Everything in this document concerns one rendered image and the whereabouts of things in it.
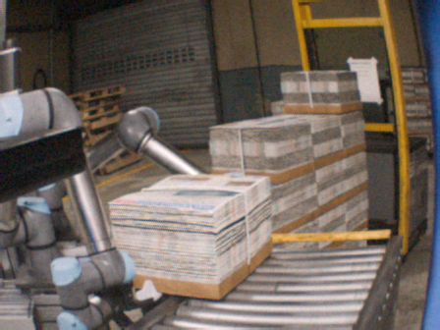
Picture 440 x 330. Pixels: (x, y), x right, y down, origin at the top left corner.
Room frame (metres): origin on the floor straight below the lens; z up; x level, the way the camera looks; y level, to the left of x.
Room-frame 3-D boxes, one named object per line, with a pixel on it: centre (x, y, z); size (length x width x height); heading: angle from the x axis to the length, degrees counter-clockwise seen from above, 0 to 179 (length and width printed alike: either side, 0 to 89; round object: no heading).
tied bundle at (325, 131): (2.77, -0.40, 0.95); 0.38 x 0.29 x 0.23; 46
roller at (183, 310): (1.10, -0.07, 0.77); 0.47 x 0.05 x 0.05; 65
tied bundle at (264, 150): (2.55, -0.19, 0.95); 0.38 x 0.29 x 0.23; 46
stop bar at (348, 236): (1.58, -0.31, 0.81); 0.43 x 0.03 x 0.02; 65
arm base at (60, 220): (1.90, 0.66, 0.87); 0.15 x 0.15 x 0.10
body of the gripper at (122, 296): (1.18, 0.29, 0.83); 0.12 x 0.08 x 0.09; 155
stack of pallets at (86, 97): (8.90, 2.11, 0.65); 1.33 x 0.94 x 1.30; 159
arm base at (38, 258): (1.42, 0.56, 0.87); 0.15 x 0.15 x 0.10
